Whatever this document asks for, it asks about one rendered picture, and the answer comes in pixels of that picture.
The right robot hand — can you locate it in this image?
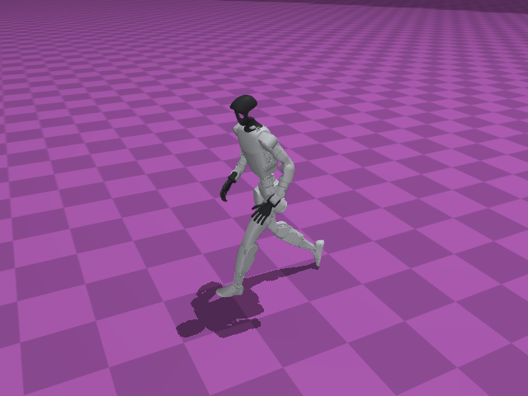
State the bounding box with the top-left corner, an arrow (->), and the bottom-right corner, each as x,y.
220,172 -> 238,202

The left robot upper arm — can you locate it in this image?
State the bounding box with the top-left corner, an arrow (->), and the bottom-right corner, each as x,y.
257,132 -> 295,173

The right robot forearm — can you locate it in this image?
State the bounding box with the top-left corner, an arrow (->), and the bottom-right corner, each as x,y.
230,150 -> 248,181

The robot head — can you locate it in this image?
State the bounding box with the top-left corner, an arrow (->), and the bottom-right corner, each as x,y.
230,95 -> 262,132

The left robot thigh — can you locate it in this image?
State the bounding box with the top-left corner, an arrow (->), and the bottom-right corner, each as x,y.
240,193 -> 287,253

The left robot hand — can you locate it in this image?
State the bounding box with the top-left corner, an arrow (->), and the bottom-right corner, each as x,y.
251,194 -> 281,225

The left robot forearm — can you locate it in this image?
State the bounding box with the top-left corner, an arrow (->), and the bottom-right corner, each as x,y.
270,164 -> 295,205

